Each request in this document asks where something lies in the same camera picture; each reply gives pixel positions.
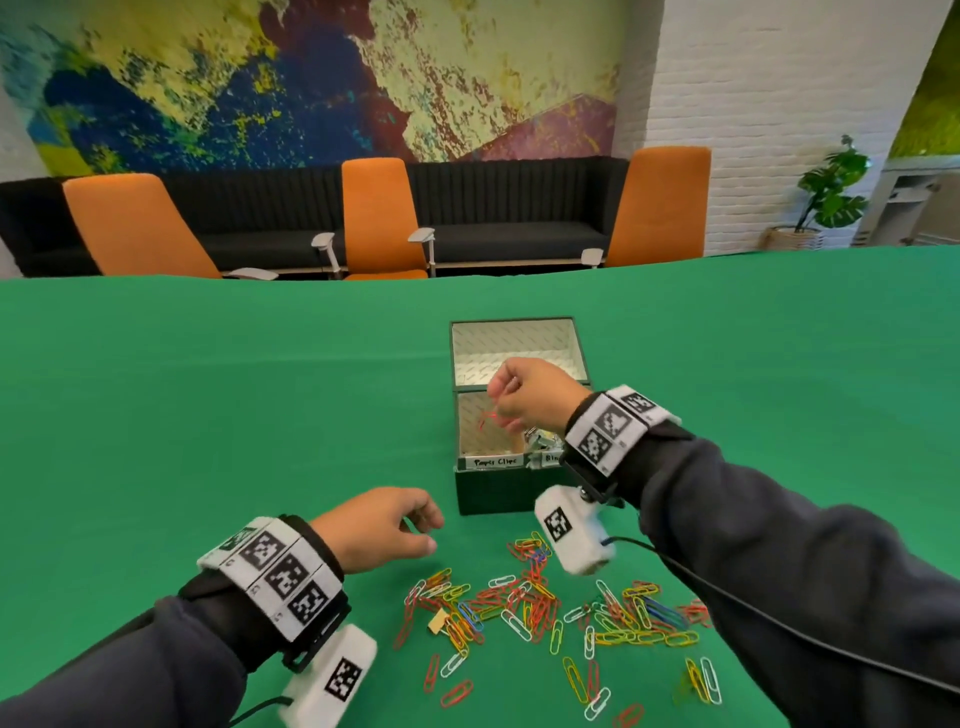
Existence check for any person's right hand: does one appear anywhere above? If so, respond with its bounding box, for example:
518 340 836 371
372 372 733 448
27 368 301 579
487 357 594 436

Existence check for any person's left hand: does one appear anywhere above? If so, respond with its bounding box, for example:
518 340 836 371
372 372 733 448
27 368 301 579
311 487 445 575

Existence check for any dark green divided box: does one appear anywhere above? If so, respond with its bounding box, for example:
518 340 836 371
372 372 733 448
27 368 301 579
449 317 594 517

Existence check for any pile of coloured paper clips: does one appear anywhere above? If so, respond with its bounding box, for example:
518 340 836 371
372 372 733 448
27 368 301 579
393 530 725 728

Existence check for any person's right forearm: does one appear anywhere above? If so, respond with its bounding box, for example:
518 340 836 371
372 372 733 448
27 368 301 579
562 393 960 728

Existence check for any person's left forearm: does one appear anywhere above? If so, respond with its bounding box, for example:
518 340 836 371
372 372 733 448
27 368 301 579
0 517 352 728

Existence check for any right wrist marker band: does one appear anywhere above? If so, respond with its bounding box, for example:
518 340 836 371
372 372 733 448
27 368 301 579
562 384 682 504

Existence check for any wrist marker band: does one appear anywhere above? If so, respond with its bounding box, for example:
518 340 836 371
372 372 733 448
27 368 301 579
562 384 682 504
197 515 352 673

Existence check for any left wrist marker band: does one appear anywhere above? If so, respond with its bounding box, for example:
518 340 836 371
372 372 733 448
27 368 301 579
197 515 352 673

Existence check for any black bench sofa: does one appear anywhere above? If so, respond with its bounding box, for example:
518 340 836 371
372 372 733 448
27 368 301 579
0 155 630 279

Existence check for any green table cloth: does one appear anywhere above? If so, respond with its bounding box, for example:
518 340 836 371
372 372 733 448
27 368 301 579
0 245 960 728

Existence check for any orange chair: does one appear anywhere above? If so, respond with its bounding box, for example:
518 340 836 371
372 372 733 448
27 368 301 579
311 157 436 281
62 173 279 281
581 146 712 269

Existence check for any potted green plant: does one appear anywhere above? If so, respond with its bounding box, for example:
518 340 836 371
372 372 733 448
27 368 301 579
761 134 871 251

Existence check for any white shelf unit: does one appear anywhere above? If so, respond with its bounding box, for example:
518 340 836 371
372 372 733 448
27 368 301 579
854 155 960 247

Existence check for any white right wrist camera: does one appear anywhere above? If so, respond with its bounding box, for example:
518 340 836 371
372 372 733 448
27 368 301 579
533 485 616 577

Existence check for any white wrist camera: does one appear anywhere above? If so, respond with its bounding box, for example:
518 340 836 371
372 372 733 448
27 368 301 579
278 623 379 728
533 485 616 577

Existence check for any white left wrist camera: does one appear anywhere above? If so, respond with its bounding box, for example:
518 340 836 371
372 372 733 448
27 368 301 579
278 623 379 728

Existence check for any black left camera cable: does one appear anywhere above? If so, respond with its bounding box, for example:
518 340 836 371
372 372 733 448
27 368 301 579
228 695 294 728

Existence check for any black camera cable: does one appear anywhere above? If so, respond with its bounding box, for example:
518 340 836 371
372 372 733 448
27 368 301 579
228 695 294 728
599 536 960 695

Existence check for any black right camera cable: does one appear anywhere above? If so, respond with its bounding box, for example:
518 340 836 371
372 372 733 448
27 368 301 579
599 536 960 695

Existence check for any colourful wall mural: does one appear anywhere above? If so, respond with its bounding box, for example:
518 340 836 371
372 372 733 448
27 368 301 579
0 0 628 178

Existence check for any green yellow wall painting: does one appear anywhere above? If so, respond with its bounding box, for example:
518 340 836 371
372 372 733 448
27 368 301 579
888 0 960 159

